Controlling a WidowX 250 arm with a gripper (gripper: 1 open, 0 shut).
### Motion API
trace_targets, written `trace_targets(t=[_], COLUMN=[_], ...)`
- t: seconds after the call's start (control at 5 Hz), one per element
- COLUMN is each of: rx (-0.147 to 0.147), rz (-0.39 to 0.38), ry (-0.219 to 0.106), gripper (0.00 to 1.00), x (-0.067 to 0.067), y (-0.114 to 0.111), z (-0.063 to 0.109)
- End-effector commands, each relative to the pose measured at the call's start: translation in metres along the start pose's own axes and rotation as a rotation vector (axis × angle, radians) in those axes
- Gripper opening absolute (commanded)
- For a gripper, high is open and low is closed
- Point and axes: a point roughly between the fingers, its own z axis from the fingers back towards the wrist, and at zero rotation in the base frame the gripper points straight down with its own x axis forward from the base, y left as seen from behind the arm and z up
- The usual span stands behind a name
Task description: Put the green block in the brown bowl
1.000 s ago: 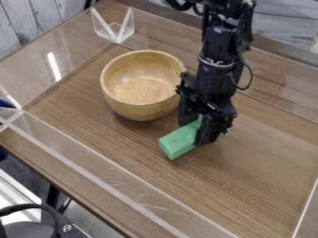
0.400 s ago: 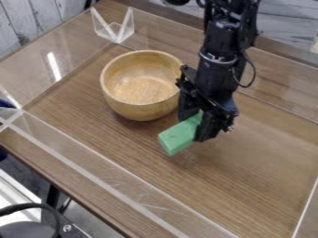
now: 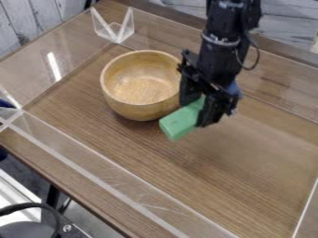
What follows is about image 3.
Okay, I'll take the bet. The black chair armrest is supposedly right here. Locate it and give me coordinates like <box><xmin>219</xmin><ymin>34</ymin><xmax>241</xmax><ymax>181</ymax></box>
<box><xmin>0</xmin><ymin>203</ymin><xmax>62</xmax><ymax>238</ymax></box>

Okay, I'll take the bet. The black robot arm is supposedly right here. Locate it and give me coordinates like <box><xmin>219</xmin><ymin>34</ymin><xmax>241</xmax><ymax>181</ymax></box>
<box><xmin>178</xmin><ymin>0</ymin><xmax>262</xmax><ymax>127</ymax></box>

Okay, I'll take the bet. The black table leg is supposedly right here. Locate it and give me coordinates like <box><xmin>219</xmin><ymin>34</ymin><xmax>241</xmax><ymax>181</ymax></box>
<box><xmin>46</xmin><ymin>185</ymin><xmax>60</xmax><ymax>208</ymax></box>

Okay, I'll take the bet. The clear acrylic enclosure wall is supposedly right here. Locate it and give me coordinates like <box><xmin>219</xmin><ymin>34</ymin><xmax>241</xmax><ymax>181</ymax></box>
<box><xmin>0</xmin><ymin>0</ymin><xmax>318</xmax><ymax>238</ymax></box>

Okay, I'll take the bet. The green rectangular block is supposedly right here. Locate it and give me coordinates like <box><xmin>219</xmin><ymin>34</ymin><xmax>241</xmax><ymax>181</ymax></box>
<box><xmin>159</xmin><ymin>97</ymin><xmax>205</xmax><ymax>141</ymax></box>

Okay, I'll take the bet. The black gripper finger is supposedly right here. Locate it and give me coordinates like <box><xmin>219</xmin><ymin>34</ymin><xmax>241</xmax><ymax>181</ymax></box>
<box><xmin>179</xmin><ymin>71</ymin><xmax>203</xmax><ymax>107</ymax></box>
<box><xmin>195</xmin><ymin>91</ymin><xmax>241</xmax><ymax>127</ymax></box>

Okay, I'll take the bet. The blue object at left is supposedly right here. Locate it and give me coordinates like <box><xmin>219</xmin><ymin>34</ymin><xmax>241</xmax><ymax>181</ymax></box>
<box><xmin>0</xmin><ymin>99</ymin><xmax>16</xmax><ymax>109</ymax></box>

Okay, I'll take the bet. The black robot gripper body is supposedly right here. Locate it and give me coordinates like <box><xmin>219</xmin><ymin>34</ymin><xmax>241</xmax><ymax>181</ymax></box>
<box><xmin>178</xmin><ymin>31</ymin><xmax>251</xmax><ymax>95</ymax></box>

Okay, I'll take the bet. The clear acrylic corner bracket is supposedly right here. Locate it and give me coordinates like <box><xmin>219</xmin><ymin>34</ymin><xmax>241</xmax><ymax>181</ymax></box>
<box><xmin>90</xmin><ymin>7</ymin><xmax>134</xmax><ymax>44</ymax></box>

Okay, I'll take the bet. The light wooden bowl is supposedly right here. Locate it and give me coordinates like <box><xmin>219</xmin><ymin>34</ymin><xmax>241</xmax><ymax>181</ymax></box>
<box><xmin>99</xmin><ymin>50</ymin><xmax>181</xmax><ymax>121</ymax></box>

